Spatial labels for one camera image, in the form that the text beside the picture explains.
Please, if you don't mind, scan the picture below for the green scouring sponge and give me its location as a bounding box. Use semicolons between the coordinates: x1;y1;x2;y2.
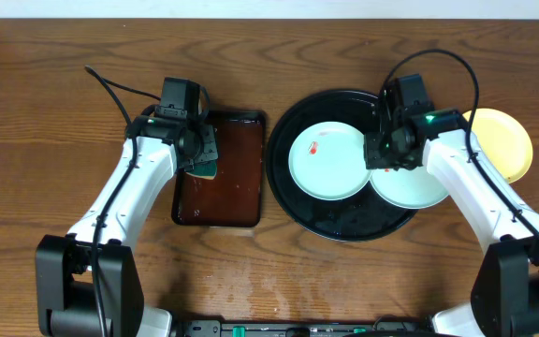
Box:
187;160;217;180

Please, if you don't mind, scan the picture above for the light green plate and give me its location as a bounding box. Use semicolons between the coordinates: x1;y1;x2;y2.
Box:
288;122;371;201
370;167;448;210

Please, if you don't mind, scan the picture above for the light green plate front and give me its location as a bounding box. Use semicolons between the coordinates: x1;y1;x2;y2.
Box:
288;122;371;201

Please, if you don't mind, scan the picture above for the yellow plate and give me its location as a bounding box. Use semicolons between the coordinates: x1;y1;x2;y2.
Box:
472;108;533;183

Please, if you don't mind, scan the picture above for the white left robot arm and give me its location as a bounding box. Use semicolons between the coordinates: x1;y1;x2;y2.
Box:
35;116;218;336

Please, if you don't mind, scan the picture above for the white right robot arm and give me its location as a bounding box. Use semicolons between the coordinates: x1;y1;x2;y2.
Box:
364;104;539;336

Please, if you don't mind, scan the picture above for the black rectangular water tray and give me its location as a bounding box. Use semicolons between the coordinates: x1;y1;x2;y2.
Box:
171;111;266;228

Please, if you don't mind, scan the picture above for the round black serving tray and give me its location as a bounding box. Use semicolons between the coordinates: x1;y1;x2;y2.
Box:
266;89;416;242

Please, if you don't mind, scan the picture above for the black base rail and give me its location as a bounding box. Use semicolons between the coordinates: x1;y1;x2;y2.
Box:
169;320;437;337

